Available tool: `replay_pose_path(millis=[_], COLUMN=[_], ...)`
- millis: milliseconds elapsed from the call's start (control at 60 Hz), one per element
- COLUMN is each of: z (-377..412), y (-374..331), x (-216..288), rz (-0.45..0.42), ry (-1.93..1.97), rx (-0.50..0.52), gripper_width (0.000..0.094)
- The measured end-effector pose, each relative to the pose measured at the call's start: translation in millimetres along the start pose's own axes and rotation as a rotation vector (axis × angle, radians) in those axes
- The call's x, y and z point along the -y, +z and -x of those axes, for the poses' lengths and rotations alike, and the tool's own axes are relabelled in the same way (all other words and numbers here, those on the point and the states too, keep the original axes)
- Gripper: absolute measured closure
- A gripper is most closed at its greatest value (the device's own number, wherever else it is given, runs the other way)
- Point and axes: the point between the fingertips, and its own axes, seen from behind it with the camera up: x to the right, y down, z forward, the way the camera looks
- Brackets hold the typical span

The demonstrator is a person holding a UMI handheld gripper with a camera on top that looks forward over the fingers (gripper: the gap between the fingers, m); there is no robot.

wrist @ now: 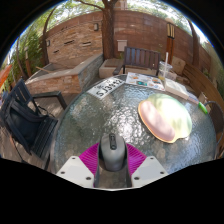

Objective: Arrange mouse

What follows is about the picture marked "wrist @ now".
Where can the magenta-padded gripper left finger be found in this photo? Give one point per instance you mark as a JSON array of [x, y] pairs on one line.
[[75, 168]]

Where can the raised stone planter bed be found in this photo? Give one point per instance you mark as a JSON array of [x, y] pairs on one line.
[[60, 80]]

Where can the white planter with plants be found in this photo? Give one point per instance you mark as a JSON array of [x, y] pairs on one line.
[[174, 76]]

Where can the wooden garden lamp post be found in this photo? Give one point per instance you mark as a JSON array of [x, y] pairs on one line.
[[170, 43]]

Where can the thick white open book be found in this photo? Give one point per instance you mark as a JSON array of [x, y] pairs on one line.
[[176, 89]]

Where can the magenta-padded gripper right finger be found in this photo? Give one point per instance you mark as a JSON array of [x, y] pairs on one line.
[[148, 168]]

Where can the thin leaning tree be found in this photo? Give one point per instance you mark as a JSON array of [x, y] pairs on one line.
[[44, 50]]

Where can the curved wooden bench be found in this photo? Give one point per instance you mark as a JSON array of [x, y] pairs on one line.
[[203, 81]]

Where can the black slatted garden chair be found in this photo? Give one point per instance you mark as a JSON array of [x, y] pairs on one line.
[[23, 123]]

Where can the dark wicker armchair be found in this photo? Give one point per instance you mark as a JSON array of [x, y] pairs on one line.
[[218, 123]]

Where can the dark wooden slatted chair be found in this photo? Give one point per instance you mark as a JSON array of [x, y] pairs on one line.
[[141, 57]]

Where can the white license plate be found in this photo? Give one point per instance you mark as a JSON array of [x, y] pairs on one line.
[[106, 89]]

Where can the thick forked tree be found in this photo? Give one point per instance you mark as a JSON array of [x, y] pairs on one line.
[[108, 33]]

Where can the tilted beige stone slab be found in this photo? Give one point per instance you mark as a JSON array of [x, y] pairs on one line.
[[179, 65]]

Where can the grey wall utility box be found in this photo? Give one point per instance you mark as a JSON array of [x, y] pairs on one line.
[[122, 45]]

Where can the slim straight tree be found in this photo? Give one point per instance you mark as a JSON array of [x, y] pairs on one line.
[[195, 46]]

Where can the small dark wall lamp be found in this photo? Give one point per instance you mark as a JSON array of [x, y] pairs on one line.
[[47, 43]]

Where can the grey computer mouse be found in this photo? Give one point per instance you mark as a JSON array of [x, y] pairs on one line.
[[112, 156]]

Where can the pastel round mouse pad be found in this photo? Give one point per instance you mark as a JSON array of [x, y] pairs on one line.
[[166, 116]]

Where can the large dark wall lamp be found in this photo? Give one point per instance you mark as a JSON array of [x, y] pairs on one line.
[[96, 26]]

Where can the small white blue booklet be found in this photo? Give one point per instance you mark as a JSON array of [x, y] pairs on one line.
[[193, 98]]

